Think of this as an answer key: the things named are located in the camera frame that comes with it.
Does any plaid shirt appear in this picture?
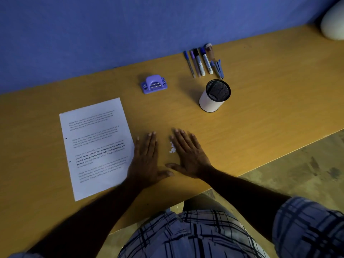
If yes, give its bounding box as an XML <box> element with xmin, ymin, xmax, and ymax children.
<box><xmin>8</xmin><ymin>196</ymin><xmax>344</xmax><ymax>258</ymax></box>

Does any small brown glue bottle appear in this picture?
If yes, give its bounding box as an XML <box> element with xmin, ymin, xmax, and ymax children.
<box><xmin>204</xmin><ymin>43</ymin><xmax>216</xmax><ymax>61</ymax></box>

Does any white printed paper sheet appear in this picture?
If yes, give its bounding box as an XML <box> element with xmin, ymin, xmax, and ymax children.
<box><xmin>59</xmin><ymin>98</ymin><xmax>135</xmax><ymax>202</ymax></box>

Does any person's left forearm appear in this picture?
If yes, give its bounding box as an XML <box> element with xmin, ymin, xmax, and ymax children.
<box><xmin>25</xmin><ymin>181</ymin><xmax>152</xmax><ymax>258</ymax></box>

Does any black cap white marker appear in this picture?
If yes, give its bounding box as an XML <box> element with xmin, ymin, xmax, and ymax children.
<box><xmin>193</xmin><ymin>48</ymin><xmax>206</xmax><ymax>77</ymax></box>

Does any white rounded object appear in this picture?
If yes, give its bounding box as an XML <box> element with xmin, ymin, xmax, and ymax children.
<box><xmin>320</xmin><ymin>0</ymin><xmax>344</xmax><ymax>41</ymax></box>

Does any purple ballpoint pen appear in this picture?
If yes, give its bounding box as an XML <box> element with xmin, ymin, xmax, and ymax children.
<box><xmin>190</xmin><ymin>50</ymin><xmax>201</xmax><ymax>78</ymax></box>

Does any person's right forearm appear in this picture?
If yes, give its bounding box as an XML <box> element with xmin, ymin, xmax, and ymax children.
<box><xmin>206</xmin><ymin>169</ymin><xmax>292</xmax><ymax>242</ymax></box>

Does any blue ballpoint pen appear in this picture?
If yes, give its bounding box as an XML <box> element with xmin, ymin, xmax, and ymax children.
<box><xmin>183</xmin><ymin>51</ymin><xmax>197</xmax><ymax>78</ymax></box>

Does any person's left hand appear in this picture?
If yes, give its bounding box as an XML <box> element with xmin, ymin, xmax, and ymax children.
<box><xmin>126</xmin><ymin>132</ymin><xmax>175</xmax><ymax>190</ymax></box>

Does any purple hole punch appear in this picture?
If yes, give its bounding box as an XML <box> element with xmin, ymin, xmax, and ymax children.
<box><xmin>141</xmin><ymin>75</ymin><xmax>168</xmax><ymax>94</ymax></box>

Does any person's right hand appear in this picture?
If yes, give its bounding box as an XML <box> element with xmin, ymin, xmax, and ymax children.
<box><xmin>165</xmin><ymin>128</ymin><xmax>216</xmax><ymax>181</ymax></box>

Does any white mesh pen holder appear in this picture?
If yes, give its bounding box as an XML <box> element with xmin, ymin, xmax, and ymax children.
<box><xmin>199</xmin><ymin>79</ymin><xmax>231</xmax><ymax>113</ymax></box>

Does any blue cap white marker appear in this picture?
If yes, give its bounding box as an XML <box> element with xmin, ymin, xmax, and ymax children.
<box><xmin>200</xmin><ymin>47</ymin><xmax>214</xmax><ymax>75</ymax></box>

